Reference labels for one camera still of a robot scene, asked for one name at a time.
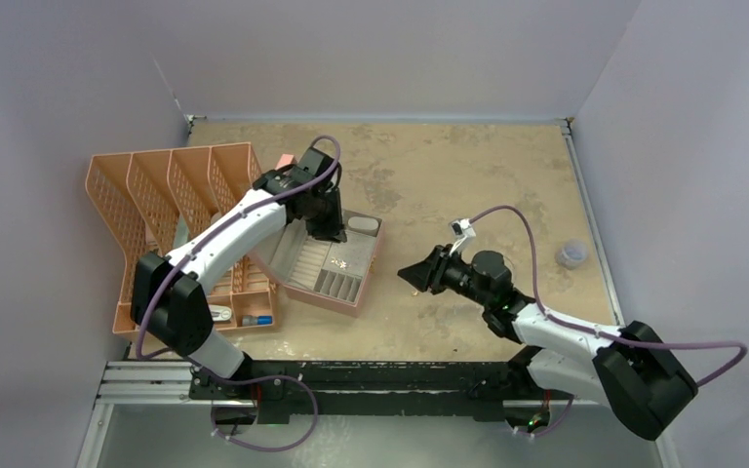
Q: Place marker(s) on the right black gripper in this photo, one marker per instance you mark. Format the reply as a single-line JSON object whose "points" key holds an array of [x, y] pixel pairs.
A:
{"points": [[429, 273]]}

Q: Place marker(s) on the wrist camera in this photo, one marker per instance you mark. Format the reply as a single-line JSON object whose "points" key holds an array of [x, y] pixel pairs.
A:
{"points": [[314, 161], [462, 229]]}

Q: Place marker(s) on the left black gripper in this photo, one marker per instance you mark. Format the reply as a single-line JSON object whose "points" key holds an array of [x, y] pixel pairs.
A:
{"points": [[334, 230]]}

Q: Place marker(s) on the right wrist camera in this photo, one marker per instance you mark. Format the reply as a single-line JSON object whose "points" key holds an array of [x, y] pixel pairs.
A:
{"points": [[462, 229]]}

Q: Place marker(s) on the pink jewelry box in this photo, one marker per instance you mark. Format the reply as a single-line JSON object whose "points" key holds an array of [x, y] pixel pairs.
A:
{"points": [[332, 276]]}

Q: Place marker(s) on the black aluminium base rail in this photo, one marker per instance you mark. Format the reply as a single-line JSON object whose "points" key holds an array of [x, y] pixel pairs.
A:
{"points": [[482, 391]]}

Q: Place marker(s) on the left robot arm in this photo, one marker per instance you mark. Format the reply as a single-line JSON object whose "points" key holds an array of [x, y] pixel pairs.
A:
{"points": [[170, 291]]}

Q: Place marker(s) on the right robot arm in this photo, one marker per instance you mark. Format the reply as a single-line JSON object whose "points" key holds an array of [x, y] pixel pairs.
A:
{"points": [[627, 370]]}

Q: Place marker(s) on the blue capped marker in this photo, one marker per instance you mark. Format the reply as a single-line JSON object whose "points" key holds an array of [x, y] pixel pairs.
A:
{"points": [[252, 321]]}

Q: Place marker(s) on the small clear plastic cup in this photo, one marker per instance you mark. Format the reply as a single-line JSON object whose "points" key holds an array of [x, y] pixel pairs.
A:
{"points": [[572, 254]]}

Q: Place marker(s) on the grey oval bracelet pillow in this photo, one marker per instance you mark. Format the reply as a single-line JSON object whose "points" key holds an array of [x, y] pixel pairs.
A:
{"points": [[363, 224]]}

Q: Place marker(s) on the orange plastic organizer rack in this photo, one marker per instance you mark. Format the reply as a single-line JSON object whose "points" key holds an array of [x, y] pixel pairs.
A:
{"points": [[157, 200]]}

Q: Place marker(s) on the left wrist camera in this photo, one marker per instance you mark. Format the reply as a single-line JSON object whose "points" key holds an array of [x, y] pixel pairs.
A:
{"points": [[314, 161]]}

